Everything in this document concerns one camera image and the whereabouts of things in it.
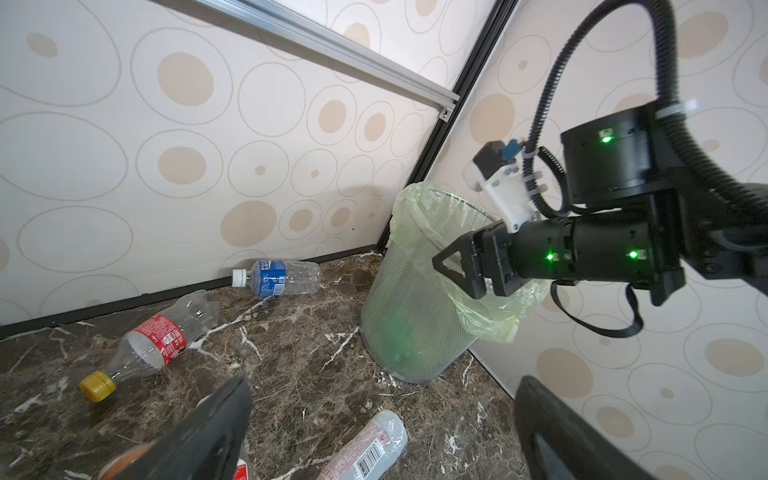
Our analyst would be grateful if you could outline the horizontal aluminium rail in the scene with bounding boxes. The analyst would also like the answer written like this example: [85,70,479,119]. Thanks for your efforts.
[199,0,460,121]

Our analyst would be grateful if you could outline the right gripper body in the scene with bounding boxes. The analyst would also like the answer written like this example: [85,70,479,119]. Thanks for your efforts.
[470,217,579,299]

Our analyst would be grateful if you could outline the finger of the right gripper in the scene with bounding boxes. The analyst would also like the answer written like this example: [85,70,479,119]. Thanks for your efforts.
[432,233,480,299]

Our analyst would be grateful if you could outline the red white label bottle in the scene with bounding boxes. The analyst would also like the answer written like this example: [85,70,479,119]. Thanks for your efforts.
[233,459,250,480]

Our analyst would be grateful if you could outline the red label clear bottle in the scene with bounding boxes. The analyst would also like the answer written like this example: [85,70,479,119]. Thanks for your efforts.
[79,290,221,403]

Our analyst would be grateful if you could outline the red cap lying bottle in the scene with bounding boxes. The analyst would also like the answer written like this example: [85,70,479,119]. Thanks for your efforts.
[318,410,408,480]

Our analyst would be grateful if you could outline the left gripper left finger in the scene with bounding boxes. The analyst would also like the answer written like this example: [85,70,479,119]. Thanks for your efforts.
[114,377,252,480]

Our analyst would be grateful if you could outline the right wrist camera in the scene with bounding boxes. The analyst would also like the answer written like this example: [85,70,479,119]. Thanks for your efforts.
[462,140,540,233]

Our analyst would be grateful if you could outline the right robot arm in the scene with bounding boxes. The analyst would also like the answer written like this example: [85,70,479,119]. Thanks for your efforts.
[431,1,767,338]

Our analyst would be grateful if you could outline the green lined mesh waste bin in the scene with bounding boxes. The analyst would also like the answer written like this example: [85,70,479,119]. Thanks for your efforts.
[360,182,549,384]

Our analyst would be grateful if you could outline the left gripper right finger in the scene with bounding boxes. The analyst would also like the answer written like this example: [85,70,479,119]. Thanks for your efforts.
[514,376,654,480]

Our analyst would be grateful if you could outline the blue label water bottle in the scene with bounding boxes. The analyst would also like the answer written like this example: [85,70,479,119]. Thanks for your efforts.
[231,260,320,298]

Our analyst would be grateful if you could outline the orange label tea bottle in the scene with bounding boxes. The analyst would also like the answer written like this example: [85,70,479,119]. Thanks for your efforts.
[96,442,155,480]

